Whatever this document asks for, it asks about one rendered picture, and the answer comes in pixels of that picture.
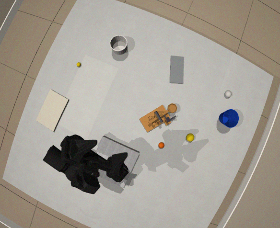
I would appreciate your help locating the beige flat rectangular block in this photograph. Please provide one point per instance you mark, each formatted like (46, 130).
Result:
(52, 110)

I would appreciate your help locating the small white ball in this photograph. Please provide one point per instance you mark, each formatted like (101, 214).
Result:
(228, 93)

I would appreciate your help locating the grey cylindrical cup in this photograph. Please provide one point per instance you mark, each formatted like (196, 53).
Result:
(118, 44)

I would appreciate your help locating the orange-brown ball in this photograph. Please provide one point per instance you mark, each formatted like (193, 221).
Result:
(161, 145)

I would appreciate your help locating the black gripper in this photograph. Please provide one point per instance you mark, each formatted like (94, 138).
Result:
(76, 152)

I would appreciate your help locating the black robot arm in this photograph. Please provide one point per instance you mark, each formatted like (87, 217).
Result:
(83, 181)

